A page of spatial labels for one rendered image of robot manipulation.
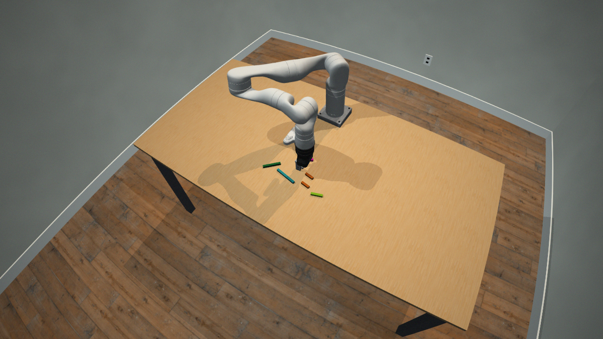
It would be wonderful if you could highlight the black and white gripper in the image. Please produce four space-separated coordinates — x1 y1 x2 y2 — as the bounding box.
283 127 315 171

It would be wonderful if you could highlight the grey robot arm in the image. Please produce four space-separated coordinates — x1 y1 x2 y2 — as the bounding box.
227 52 349 140

